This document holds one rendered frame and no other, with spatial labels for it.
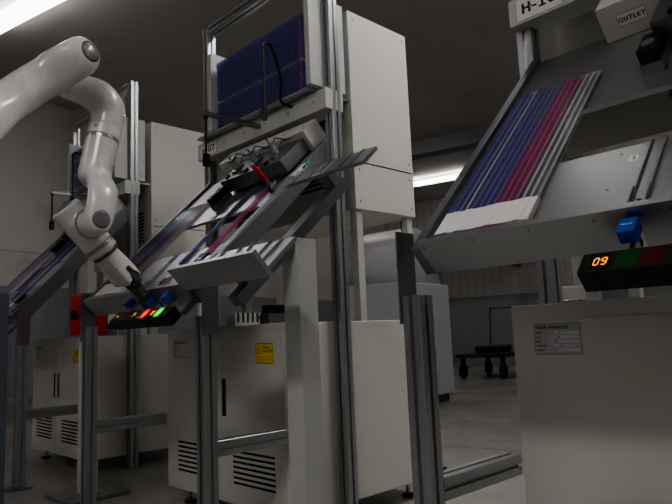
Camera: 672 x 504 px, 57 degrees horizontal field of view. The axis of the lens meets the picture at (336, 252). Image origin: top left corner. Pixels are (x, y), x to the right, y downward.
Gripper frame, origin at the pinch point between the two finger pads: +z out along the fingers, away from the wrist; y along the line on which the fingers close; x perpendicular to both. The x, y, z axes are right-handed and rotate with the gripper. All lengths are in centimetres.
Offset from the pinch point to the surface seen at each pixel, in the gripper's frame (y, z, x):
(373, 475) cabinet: 21, 91, 9
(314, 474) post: 52, 45, -19
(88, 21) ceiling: -240, -94, 203
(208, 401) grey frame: 24.9, 25.0, -16.2
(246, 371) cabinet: 1.5, 41.2, 8.2
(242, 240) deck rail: 21.0, 3.9, 24.2
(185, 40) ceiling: -223, -48, 250
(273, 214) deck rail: 21.0, 5.6, 38.5
